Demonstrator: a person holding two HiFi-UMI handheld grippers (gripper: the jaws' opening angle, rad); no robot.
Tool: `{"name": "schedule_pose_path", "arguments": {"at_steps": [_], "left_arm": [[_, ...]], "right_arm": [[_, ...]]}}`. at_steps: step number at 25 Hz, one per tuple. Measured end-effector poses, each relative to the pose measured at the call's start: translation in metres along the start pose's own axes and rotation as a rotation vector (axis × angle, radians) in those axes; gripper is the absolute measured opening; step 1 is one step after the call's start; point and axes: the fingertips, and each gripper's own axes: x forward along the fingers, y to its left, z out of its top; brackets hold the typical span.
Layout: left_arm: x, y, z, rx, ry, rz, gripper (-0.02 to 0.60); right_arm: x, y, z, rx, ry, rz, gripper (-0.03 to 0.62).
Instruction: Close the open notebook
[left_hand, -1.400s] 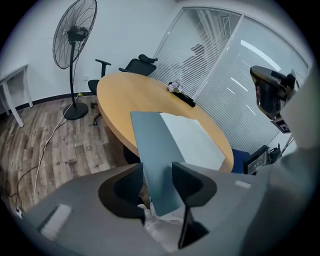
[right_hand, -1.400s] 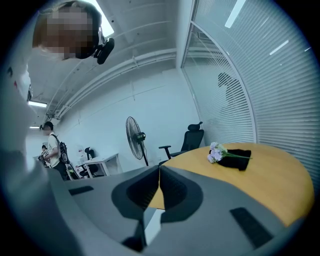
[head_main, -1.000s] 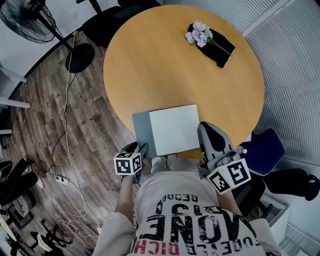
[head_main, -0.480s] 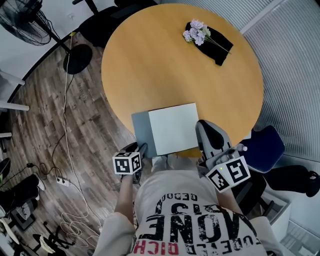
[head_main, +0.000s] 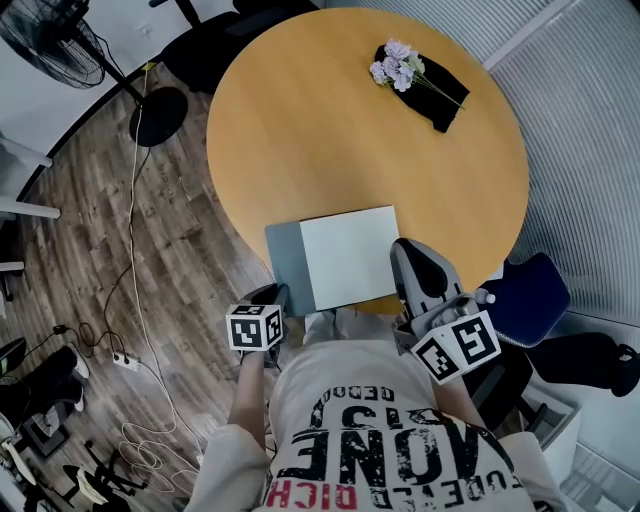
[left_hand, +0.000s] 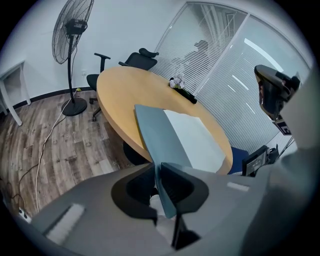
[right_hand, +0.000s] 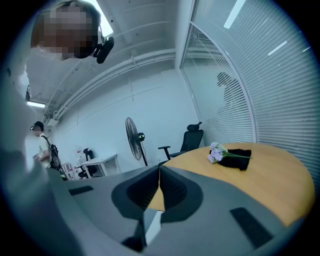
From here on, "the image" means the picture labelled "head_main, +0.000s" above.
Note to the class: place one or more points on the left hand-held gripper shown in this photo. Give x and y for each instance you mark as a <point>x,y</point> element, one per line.
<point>252,327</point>

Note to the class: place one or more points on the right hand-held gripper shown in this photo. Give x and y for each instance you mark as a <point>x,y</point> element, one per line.
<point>457,345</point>

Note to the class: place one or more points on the person's right forearm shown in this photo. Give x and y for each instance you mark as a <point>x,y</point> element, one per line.
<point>457,400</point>

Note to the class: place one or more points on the person's left forearm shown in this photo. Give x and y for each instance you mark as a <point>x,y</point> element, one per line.
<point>249,395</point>

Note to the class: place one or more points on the clear plastic bottle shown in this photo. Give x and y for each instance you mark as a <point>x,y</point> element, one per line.
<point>484,297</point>

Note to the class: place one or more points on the blue office chair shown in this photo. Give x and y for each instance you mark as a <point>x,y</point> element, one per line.
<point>532,300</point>

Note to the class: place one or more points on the white printed t-shirt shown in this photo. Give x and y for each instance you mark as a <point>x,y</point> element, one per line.
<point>370,425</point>

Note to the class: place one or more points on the black bag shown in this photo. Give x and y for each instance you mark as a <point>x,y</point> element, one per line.
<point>580,360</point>

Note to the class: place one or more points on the white storage box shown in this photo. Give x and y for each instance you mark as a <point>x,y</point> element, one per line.
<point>557,420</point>

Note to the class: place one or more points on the white power strip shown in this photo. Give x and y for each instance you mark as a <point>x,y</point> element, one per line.
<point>127,361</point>

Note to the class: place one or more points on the black tripod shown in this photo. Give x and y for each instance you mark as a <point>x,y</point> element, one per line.
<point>107,480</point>

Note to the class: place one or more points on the black cloth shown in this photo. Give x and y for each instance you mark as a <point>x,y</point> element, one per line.
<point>442,95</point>

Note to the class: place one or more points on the black office chair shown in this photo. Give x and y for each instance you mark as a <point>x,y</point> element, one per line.
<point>200,50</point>

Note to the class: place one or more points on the purple artificial flower bunch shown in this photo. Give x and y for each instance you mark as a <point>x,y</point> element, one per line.
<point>395,67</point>

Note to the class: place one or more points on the black standing fan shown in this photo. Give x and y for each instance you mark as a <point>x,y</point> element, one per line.
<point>55,47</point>

